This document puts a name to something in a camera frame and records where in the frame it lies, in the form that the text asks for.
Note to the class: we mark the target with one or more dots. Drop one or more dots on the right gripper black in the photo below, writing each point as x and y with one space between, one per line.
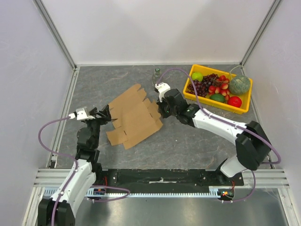
162 107

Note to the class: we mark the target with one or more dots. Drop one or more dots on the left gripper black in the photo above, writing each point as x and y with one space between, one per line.
104 113

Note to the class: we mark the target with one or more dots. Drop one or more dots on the brown cardboard box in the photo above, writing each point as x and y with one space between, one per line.
137 118

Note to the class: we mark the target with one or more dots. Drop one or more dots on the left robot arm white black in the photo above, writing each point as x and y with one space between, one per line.
62 207

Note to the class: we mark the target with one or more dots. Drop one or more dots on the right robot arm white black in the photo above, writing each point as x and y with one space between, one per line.
251 142

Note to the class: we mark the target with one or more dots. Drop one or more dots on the clear glass bottle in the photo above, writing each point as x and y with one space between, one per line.
155 77

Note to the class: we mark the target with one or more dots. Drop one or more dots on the purple grape bunch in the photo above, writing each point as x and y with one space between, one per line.
207 86

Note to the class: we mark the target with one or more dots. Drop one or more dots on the green apple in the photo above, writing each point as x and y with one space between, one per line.
197 76

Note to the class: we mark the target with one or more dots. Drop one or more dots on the red apple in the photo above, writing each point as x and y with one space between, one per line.
234 101

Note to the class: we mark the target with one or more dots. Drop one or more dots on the netted green melon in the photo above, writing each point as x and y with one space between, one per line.
239 85

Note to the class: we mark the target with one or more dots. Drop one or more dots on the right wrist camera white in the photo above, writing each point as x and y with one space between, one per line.
162 88

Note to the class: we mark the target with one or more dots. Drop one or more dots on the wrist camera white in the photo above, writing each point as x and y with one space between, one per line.
162 88
81 114

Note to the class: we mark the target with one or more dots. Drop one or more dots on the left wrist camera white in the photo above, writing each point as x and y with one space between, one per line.
81 114

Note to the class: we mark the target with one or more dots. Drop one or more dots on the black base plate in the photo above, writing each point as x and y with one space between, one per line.
166 180

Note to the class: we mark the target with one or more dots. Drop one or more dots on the white slotted cable duct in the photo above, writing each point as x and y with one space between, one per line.
211 193

